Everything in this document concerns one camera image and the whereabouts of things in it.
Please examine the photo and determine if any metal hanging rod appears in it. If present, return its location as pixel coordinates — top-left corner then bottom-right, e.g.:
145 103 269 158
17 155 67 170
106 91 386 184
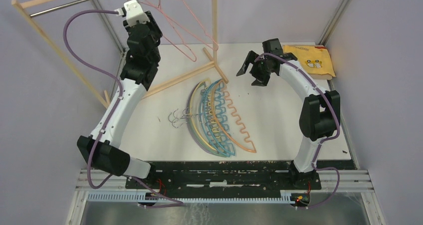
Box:
29 0 92 18

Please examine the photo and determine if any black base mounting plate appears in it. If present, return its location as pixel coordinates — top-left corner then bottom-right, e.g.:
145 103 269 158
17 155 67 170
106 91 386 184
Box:
141 161 322 199

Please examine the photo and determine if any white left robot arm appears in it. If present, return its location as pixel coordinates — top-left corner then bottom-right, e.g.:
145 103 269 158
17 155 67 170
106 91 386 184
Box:
77 11 163 189

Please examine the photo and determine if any white slotted cable duct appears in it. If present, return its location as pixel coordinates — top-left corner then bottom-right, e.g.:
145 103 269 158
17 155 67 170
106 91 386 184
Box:
86 190 297 205

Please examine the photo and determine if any yellow printed folded cloth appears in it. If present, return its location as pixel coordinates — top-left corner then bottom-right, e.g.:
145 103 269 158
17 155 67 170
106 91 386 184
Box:
282 44 336 80

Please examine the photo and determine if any yellow plastic hanger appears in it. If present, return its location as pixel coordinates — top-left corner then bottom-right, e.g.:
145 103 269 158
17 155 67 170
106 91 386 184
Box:
186 78 218 156

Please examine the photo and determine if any purple plastic hanger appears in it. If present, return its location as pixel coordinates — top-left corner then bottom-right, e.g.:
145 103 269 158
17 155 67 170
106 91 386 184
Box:
168 88 216 155

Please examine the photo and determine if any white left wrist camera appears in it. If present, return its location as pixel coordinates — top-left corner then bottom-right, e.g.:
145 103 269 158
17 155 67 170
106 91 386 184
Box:
123 0 150 27

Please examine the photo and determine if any pink wire hanger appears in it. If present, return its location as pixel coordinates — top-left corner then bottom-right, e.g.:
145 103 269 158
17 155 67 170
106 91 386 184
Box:
127 0 219 62

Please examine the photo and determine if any orange wavy plastic hanger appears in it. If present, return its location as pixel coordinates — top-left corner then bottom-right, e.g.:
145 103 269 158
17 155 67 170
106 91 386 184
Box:
212 79 257 154

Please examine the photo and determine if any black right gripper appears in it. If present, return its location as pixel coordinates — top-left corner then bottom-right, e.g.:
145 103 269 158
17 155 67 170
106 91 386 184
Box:
237 50 273 87

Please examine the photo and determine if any teal plastic hanger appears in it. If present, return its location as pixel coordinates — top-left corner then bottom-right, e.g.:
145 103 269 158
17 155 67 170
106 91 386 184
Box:
198 79 232 158

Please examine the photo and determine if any wooden clothes rack frame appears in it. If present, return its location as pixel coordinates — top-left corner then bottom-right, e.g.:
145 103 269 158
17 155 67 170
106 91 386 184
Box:
11 0 229 108

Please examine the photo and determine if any blue wavy plastic hanger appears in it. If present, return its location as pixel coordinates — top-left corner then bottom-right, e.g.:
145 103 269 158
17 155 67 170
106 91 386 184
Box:
202 79 237 157

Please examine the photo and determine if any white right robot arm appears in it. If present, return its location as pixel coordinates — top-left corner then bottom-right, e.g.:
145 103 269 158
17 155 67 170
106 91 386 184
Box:
237 38 341 189

